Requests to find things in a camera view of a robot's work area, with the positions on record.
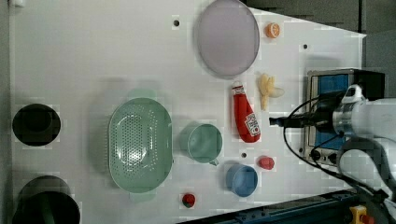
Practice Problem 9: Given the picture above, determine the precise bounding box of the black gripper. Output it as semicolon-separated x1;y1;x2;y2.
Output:
269;98;337;133

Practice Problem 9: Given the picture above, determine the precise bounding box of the red plush ketchup bottle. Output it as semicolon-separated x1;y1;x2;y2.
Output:
232;81;261;143

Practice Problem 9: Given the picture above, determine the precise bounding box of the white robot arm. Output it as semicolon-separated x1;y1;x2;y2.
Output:
269;84;395;224

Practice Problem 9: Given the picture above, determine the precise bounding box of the green oval strainer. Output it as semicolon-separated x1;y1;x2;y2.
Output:
107;89;173;203

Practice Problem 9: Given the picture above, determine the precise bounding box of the black toaster oven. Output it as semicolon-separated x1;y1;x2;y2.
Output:
304;68;385;166

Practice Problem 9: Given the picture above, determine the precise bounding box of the peeled banana toy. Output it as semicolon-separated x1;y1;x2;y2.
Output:
258;74;285;111

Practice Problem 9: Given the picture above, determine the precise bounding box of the strawberry toy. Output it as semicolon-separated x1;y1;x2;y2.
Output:
258;156;275;170

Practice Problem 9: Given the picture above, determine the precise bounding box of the orange slice toy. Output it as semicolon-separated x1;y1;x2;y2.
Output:
265;22;280;38

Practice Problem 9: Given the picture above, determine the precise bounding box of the yellow red emergency button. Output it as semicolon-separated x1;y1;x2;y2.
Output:
349;205;375;224

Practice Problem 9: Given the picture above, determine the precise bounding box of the blue cup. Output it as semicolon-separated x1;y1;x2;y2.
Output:
226;164;258;197

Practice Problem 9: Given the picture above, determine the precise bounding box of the grey round plate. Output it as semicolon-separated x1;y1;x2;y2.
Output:
196;0;260;77

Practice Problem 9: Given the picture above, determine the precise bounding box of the green metal cup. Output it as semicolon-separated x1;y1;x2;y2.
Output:
179;122;222;166

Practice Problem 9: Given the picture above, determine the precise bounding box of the small red tomato toy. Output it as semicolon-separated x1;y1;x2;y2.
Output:
182;193;196;208

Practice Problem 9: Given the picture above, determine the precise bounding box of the black cylinder upper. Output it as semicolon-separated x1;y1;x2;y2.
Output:
12;104;62;147

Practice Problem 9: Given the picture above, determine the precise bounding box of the black cylinder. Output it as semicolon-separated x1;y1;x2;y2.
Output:
11;175;81;224
12;104;62;147

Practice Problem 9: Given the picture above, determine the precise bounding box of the black cylinder lower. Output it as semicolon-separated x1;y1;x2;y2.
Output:
11;175;81;224

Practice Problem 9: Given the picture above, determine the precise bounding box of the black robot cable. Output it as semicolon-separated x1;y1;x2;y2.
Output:
282;92;390;200

